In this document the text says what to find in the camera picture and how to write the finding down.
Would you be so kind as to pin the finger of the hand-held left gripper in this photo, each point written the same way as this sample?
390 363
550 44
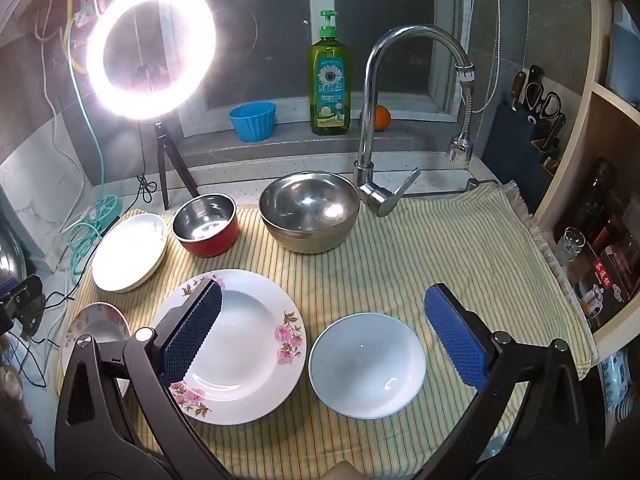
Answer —
22 305

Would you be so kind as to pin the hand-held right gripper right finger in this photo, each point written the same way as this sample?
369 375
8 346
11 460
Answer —
455 335

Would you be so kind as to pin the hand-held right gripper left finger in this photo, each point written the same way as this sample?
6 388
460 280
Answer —
192 330

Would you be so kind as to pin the large stainless steel bowl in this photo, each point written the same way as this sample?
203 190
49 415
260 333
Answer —
310 210

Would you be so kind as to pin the large floral white plate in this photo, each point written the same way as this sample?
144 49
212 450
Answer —
250 340

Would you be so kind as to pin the small floral plate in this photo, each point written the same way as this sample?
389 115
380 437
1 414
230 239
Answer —
97 322

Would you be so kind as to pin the white ceramic bowl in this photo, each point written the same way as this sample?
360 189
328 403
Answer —
367 365

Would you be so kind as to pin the yellow striped cloth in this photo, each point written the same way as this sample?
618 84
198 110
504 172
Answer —
450 240

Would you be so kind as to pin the plain white plate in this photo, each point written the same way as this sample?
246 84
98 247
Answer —
130 252

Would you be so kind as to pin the red steel bowl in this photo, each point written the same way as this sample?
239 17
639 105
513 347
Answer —
205 220

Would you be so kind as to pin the clear drinking glass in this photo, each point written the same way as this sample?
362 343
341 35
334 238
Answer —
571 245

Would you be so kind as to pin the dark printed box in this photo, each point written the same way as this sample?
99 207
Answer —
607 275

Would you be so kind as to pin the blue patterned dishes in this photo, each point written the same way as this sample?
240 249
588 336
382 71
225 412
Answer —
620 385

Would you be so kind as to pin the black tripod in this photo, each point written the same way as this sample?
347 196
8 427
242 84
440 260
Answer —
163 160

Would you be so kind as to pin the flexible faucet sprayer head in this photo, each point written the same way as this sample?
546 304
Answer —
461 145

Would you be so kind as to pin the dark knife block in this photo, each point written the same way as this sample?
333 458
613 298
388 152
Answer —
515 145

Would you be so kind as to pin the dark glass bottle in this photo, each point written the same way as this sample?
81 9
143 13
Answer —
597 195

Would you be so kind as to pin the wooden shelf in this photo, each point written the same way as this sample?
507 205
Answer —
575 160

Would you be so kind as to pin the blue ribbed cup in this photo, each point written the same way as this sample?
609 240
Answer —
252 122

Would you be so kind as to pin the orange fruit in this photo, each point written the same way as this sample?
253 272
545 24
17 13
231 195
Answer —
383 118

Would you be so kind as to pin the chrome faucet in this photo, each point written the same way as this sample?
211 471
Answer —
370 110

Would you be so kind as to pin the black scissors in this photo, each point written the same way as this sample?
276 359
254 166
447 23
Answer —
550 105

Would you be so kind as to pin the green dish soap bottle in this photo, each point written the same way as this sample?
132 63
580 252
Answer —
329 85

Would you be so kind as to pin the window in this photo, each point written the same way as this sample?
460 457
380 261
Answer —
280 35

